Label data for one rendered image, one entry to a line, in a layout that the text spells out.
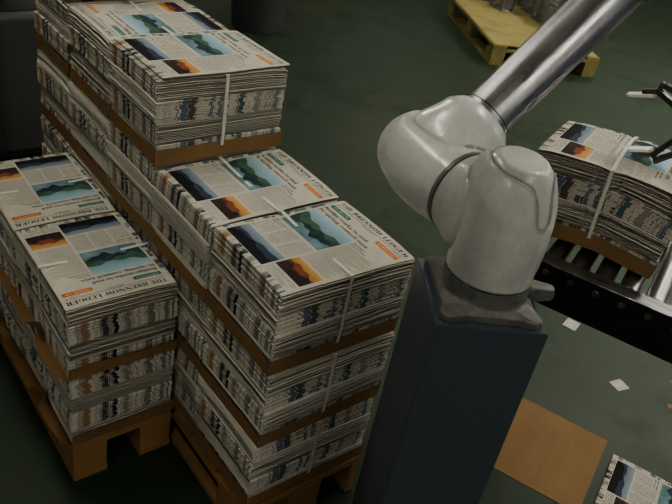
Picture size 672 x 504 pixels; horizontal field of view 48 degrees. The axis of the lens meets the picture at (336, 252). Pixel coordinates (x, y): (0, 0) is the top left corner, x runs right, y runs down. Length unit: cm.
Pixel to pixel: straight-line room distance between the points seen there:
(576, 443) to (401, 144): 157
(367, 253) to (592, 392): 142
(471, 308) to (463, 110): 35
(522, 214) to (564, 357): 186
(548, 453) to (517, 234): 148
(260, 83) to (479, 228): 94
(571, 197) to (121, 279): 115
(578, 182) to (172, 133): 102
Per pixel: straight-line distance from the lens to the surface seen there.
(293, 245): 169
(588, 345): 315
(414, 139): 136
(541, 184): 122
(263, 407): 175
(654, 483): 270
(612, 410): 289
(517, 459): 255
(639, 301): 193
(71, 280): 193
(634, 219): 198
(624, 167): 198
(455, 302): 129
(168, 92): 188
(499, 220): 121
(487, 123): 136
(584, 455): 267
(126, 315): 192
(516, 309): 132
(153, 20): 227
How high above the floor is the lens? 175
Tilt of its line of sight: 33 degrees down
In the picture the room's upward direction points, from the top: 11 degrees clockwise
